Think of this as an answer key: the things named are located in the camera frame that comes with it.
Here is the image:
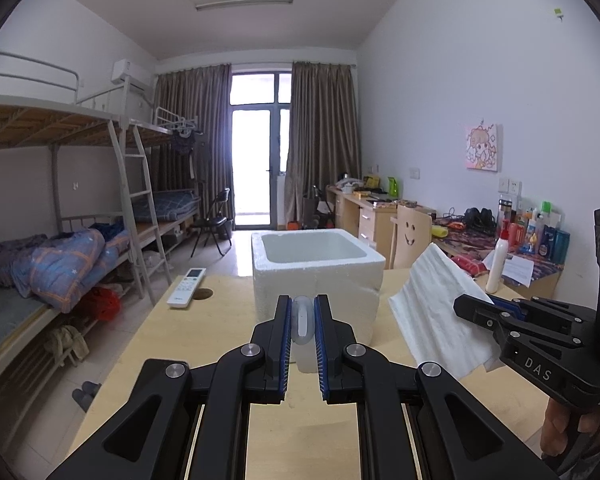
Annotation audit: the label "white remote control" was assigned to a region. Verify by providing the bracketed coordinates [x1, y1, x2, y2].
[167, 268, 207, 309]

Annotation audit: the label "red snack packet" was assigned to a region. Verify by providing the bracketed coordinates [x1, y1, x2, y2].
[450, 254, 488, 278]

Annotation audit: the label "printed paper sheet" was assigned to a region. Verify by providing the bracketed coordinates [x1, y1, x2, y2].
[480, 250, 535, 288]

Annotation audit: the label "wooden desk with drawers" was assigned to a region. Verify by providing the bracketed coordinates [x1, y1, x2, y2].
[326, 185, 436, 266]

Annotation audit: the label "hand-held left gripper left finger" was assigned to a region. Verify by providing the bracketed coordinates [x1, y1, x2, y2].
[45, 294, 292, 480]

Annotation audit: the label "black headphones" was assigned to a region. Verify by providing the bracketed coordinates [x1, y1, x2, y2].
[462, 207, 496, 233]

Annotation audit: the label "ceiling tube light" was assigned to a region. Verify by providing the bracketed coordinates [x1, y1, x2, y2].
[195, 0, 295, 12]

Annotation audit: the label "red bag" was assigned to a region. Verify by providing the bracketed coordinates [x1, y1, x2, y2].
[82, 285, 122, 321]

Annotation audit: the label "metal bunk bed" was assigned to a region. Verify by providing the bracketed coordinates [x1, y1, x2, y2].
[0, 50, 176, 411]
[127, 105, 203, 241]

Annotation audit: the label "cluster of toiletry bottles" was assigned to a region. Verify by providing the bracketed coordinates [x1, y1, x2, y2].
[497, 195, 571, 263]

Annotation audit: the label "black folding chair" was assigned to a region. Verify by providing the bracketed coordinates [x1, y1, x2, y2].
[187, 188, 233, 259]

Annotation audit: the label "metal bed ladder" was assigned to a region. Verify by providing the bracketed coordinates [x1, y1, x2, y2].
[107, 120, 173, 306]

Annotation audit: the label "brown curtain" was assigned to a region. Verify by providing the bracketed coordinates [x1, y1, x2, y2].
[155, 64, 233, 228]
[285, 61, 363, 231]

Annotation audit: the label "wooden chair with smiley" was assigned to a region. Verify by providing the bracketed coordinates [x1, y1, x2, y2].
[390, 204, 433, 270]

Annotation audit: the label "desk with patterned cloth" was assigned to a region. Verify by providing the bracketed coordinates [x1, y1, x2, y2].
[430, 215, 566, 301]

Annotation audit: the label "white air conditioner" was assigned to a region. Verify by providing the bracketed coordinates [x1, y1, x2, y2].
[111, 59, 151, 92]

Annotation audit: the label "cartoon wall picture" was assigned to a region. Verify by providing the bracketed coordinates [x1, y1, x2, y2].
[463, 122, 503, 172]

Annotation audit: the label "hanging dark clothes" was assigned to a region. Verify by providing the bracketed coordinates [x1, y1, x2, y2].
[172, 127, 211, 193]

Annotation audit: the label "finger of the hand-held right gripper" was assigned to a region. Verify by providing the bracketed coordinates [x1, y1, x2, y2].
[492, 297, 599, 332]
[453, 294, 583, 345]

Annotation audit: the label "white foam box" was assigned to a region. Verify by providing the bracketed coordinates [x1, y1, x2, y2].
[251, 228, 387, 373]

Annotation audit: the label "white pump lotion bottle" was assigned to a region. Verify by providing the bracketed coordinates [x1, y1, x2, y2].
[485, 220, 512, 294]

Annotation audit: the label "blue patterned blanket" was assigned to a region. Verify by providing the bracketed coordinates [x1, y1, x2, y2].
[0, 227, 131, 313]

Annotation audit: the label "glass balcony door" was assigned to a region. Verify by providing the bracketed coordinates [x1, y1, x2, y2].
[228, 72, 293, 228]

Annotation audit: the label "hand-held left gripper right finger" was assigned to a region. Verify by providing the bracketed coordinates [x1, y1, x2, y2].
[314, 294, 558, 480]

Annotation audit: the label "person's right hand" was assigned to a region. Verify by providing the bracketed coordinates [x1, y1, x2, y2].
[540, 394, 600, 459]

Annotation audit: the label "white paper towel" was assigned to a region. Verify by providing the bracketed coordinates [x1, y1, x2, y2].
[388, 242, 503, 380]

